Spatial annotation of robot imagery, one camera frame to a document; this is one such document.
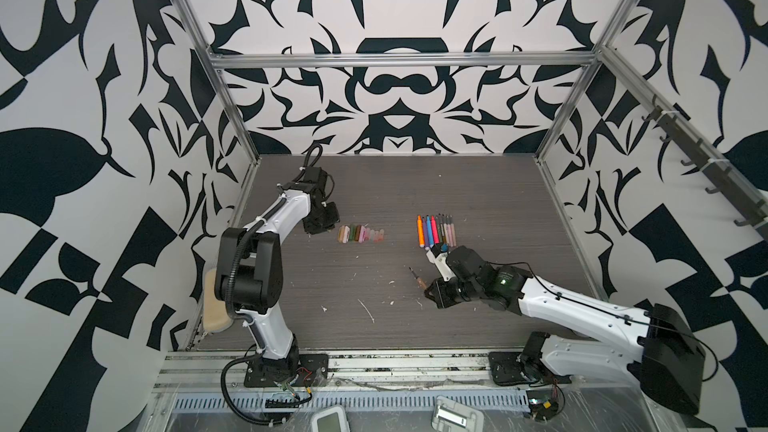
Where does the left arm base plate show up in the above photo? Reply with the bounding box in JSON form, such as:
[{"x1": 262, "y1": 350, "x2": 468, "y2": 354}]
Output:
[{"x1": 244, "y1": 353, "x2": 329, "y2": 388}]

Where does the small electronics board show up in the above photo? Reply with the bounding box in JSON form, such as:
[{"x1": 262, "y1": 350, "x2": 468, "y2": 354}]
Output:
[{"x1": 526, "y1": 387, "x2": 565, "y2": 423}]

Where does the tan marker pen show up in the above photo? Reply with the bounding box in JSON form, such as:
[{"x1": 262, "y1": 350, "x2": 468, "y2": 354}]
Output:
[{"x1": 449, "y1": 217, "x2": 458, "y2": 247}]

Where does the white handheld device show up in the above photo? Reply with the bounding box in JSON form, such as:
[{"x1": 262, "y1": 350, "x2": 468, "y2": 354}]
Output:
[{"x1": 310, "y1": 405, "x2": 351, "y2": 432}]

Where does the light pink marker pen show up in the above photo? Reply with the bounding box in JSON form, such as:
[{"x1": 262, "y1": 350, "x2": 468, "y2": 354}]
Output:
[{"x1": 445, "y1": 216, "x2": 452, "y2": 247}]

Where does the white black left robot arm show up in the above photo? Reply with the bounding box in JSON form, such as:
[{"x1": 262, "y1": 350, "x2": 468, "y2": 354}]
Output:
[{"x1": 213, "y1": 144, "x2": 340, "y2": 427}]

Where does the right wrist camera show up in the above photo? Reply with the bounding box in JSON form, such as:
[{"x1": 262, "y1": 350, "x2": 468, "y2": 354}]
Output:
[{"x1": 426, "y1": 244, "x2": 455, "y2": 282}]

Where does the silver metal bracket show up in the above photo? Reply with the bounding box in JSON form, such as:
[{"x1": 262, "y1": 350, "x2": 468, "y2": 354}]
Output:
[{"x1": 431, "y1": 396, "x2": 485, "y2": 432}]

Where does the blue marker pen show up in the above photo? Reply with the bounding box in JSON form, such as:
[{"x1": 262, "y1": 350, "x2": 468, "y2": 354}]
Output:
[{"x1": 424, "y1": 216, "x2": 435, "y2": 247}]

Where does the purple marker pen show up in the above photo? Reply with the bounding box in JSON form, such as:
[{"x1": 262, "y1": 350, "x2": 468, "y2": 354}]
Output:
[{"x1": 421, "y1": 217, "x2": 431, "y2": 248}]

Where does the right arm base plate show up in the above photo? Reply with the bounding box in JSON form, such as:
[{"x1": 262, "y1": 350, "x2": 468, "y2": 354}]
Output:
[{"x1": 488, "y1": 351, "x2": 540, "y2": 387}]

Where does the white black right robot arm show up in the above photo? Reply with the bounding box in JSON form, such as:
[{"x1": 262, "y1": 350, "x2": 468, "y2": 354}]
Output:
[{"x1": 424, "y1": 244, "x2": 711, "y2": 415}]

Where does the beige sponge block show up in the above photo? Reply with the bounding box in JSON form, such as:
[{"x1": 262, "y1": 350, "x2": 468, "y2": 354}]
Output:
[{"x1": 202, "y1": 269, "x2": 234, "y2": 334}]

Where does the dark brown marker pen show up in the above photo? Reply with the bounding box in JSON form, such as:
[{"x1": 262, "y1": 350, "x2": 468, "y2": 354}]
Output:
[{"x1": 437, "y1": 214, "x2": 449, "y2": 244}]

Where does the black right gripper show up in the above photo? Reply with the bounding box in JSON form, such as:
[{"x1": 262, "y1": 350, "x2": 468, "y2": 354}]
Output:
[{"x1": 420, "y1": 275, "x2": 484, "y2": 308}]

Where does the orange marker pen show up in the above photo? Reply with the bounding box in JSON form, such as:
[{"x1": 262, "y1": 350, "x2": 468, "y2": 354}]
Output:
[{"x1": 417, "y1": 215, "x2": 425, "y2": 248}]

